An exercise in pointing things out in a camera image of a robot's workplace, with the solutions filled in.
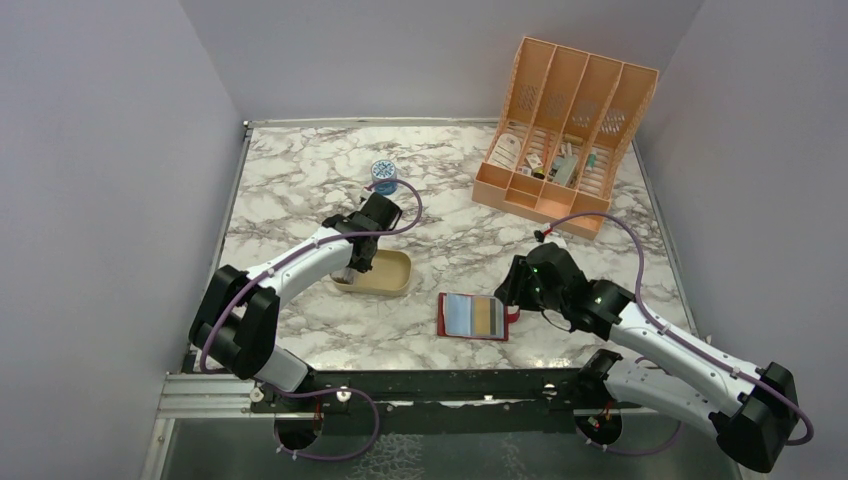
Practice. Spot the blue round tin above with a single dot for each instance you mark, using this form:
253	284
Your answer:
384	173

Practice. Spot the gold credit card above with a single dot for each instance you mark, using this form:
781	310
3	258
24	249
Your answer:
487	317

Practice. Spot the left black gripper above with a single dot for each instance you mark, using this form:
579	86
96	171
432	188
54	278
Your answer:
362	265

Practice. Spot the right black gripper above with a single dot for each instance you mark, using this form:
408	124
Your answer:
513	289

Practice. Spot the white striped card in organizer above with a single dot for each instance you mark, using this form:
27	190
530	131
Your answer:
505	151

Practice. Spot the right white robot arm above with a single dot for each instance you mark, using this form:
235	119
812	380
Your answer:
748	410

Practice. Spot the small items in organizer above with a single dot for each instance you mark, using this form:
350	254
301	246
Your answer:
553	162

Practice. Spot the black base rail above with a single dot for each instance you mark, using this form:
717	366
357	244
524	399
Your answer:
432	402

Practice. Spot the beige oval tray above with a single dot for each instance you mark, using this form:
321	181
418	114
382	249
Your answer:
390	275

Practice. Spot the orange plastic file organizer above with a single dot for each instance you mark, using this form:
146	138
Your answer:
556	90

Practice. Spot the red leather card holder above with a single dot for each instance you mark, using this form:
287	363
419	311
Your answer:
454	317

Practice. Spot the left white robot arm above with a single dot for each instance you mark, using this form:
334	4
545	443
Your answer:
237	320

